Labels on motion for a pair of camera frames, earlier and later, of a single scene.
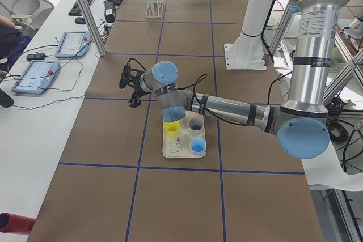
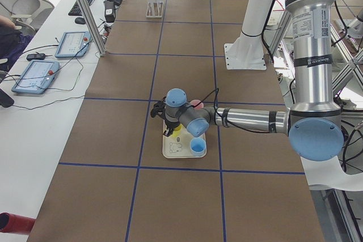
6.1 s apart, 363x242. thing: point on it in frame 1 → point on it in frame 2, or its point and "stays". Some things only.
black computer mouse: [80, 20] stays
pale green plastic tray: [193, 125] stays
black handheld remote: [36, 56] stays
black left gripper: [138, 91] → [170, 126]
